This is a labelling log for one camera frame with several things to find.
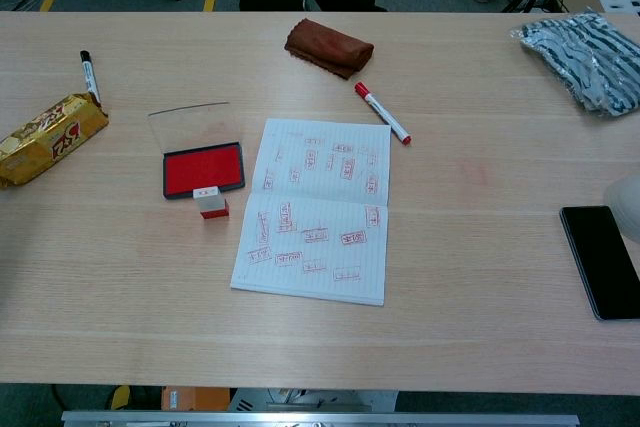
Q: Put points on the gold snack package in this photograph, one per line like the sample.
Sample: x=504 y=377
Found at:
x=50 y=139

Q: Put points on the black capped whiteboard marker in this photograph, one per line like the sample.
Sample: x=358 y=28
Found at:
x=89 y=74

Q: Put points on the small red white stamp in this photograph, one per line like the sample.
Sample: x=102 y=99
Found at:
x=210 y=206

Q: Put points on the red capped whiteboard marker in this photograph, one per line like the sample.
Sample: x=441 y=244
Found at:
x=382 y=112

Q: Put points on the aluminium rail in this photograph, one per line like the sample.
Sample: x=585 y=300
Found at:
x=320 y=419

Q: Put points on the folded brown cloth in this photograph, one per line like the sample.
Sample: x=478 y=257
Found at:
x=330 y=47

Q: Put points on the orange box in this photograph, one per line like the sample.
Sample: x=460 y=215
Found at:
x=195 y=398

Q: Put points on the white stamped paper sheet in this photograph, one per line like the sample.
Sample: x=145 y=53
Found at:
x=320 y=227

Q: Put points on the black smartphone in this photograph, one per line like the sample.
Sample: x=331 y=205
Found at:
x=602 y=262

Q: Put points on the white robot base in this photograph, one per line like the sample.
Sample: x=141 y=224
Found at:
x=350 y=399

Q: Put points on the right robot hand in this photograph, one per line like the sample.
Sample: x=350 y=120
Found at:
x=627 y=204

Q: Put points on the red ink pad clear lid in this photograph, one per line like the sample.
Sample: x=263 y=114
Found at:
x=202 y=169

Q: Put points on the striped fabric in plastic bag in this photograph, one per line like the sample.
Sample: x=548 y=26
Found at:
x=585 y=62

